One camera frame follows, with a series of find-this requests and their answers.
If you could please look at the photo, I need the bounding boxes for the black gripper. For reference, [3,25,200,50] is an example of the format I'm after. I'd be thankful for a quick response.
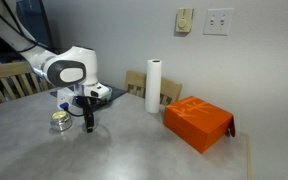
[75,95,96,134]

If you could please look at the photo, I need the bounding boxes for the clear glass lid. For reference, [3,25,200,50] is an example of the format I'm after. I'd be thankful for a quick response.
[82,124,98,134]

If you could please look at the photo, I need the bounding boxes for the silver candle container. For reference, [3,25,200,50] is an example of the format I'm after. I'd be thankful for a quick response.
[49,111,74,133]

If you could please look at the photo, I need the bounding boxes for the teal bowl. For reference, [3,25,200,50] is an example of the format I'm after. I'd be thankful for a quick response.
[102,85,114,102]

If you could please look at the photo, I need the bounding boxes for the white adapter box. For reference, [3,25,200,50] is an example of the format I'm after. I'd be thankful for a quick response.
[56,87,76,111]

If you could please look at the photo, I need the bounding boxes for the dark blue cloth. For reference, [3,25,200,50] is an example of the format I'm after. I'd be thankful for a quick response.
[49,84,129,113]

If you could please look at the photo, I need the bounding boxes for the white paper towel roll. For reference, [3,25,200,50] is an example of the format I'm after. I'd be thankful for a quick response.
[144,59,163,114]

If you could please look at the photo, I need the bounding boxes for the orange cardboard box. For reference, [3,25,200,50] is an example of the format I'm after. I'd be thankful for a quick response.
[162,95,237,155]

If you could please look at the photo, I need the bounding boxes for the dark background panel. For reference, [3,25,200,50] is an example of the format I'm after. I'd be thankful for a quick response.
[15,0,57,53]

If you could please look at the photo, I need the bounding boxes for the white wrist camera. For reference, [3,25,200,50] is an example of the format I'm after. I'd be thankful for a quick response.
[80,83,113,101]

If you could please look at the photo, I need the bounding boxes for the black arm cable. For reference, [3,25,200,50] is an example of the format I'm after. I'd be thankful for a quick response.
[0,0,57,54]

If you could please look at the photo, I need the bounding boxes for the beige wall thermostat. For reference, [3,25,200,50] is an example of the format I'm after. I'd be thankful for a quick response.
[175,8,195,34]

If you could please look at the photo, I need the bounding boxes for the white light switch plate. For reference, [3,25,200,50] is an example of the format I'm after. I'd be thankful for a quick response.
[202,7,235,37]

